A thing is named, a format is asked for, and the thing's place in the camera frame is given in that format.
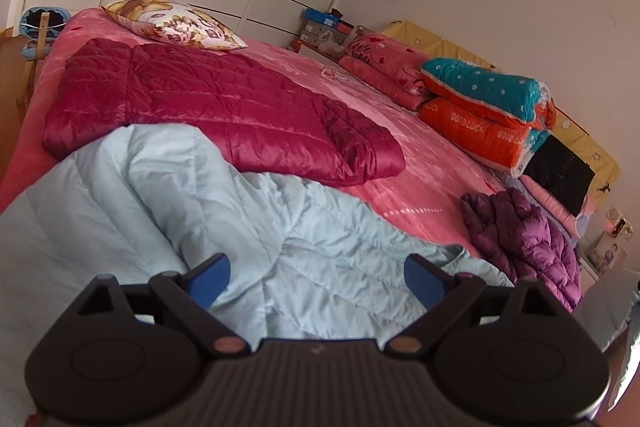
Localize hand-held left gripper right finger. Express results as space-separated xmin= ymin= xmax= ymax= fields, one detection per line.
xmin=387 ymin=253 xmax=576 ymax=355

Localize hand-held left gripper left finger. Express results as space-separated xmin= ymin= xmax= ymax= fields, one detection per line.
xmin=65 ymin=252 xmax=253 ymax=358

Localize light blue down jacket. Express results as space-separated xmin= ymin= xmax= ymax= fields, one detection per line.
xmin=0 ymin=124 xmax=516 ymax=410

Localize purple down jacket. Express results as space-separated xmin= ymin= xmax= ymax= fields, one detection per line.
xmin=460 ymin=187 xmax=582 ymax=313

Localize pink heart-print bed blanket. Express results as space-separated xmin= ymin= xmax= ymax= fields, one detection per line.
xmin=0 ymin=7 xmax=533 ymax=268

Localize pink pillow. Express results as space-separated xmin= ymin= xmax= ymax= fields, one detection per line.
xmin=520 ymin=176 xmax=597 ymax=239

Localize orange folded quilt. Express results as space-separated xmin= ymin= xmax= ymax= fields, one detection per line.
xmin=419 ymin=97 xmax=551 ymax=178

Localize dark red down jacket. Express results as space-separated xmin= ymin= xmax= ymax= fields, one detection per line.
xmin=42 ymin=38 xmax=407 ymax=188

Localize black folded garment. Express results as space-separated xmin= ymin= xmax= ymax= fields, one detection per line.
xmin=522 ymin=134 xmax=596 ymax=216

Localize white nightstand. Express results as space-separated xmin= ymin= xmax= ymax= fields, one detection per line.
xmin=580 ymin=237 xmax=632 ymax=285

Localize teal polka dot quilt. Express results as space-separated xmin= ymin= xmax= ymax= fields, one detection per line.
xmin=420 ymin=57 xmax=554 ymax=130

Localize yellow headboard cover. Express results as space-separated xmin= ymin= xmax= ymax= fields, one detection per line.
xmin=382 ymin=21 xmax=621 ymax=208

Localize pink heart-print folded blanket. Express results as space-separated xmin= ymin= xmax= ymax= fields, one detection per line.
xmin=339 ymin=33 xmax=437 ymax=111

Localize clear plastic wrapper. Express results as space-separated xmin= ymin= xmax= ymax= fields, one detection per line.
xmin=322 ymin=64 xmax=352 ymax=84

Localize white plastic bag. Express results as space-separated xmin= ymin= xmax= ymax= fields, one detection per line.
xmin=319 ymin=32 xmax=347 ymax=56

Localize floral print pillow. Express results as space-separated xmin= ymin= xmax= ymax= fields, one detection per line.
xmin=102 ymin=0 xmax=249 ymax=52

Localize grey shoe boxes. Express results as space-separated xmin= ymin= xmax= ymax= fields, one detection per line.
xmin=300 ymin=21 xmax=371 ymax=58

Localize blue scalloped bag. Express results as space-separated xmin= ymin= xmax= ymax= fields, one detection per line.
xmin=19 ymin=6 xmax=75 ymax=58

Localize photo frame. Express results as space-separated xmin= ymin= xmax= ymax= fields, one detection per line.
xmin=597 ymin=241 xmax=621 ymax=268

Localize wall socket panel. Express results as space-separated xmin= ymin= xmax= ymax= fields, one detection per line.
xmin=605 ymin=205 xmax=634 ymax=241

